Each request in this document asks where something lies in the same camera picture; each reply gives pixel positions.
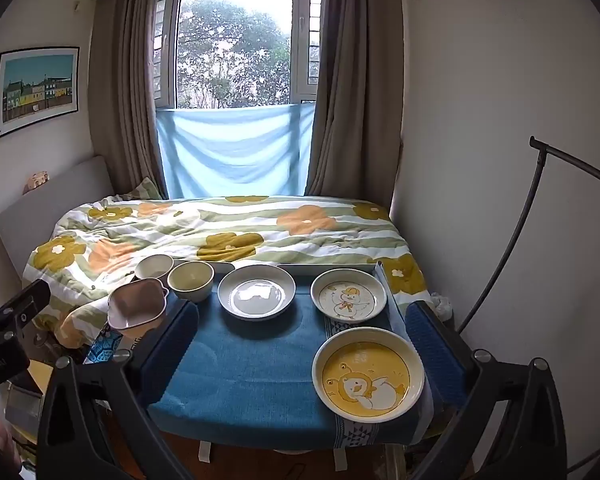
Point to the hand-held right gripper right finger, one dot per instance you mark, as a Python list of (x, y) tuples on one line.
[(432, 345)]

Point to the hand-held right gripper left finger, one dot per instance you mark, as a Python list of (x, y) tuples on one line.
[(170, 332)]

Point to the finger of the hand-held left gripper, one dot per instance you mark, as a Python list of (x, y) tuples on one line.
[(22, 302)]

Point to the pink bowl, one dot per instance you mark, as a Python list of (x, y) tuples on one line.
[(135, 305)]

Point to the cream bowl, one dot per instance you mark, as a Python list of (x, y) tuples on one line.
[(190, 280)]

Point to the small white bowl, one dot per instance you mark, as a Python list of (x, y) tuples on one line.
[(152, 266)]

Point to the plain white plate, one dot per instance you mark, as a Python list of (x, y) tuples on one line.
[(255, 295)]

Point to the white plate with duck drawing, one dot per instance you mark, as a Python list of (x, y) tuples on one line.
[(350, 300)]

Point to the white crumpled object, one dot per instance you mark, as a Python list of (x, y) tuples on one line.
[(442, 304)]

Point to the yellow flat object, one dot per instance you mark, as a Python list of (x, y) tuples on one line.
[(41, 377)]

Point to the blue patterned cardboard box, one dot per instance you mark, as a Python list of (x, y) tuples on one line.
[(102, 352)]

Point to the blue towel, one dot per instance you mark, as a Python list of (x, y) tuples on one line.
[(260, 360)]

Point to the grey headboard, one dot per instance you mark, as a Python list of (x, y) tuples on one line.
[(45, 200)]

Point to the small pink toy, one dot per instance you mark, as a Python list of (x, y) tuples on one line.
[(36, 181)]

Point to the floral striped blanket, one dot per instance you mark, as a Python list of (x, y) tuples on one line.
[(230, 225)]

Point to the green patterned pillow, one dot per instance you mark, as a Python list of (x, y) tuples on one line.
[(145, 190)]

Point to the light blue cloth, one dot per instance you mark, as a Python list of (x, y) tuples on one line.
[(230, 150)]

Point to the framed picture of houses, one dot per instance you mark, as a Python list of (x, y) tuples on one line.
[(35, 90)]

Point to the black curved metal stand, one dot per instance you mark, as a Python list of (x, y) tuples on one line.
[(580, 162)]

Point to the brown curtain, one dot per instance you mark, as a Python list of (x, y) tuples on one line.
[(360, 85), (125, 85)]

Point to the window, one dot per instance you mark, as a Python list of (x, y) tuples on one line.
[(230, 45)]

